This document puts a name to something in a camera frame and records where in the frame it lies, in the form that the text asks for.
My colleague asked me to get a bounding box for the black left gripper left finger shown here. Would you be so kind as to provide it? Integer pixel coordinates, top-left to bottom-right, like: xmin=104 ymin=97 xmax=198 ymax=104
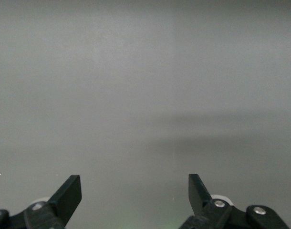
xmin=0 ymin=175 xmax=83 ymax=229

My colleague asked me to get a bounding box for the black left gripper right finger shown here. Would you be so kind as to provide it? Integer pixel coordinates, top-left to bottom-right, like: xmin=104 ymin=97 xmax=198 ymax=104
xmin=178 ymin=173 xmax=291 ymax=229

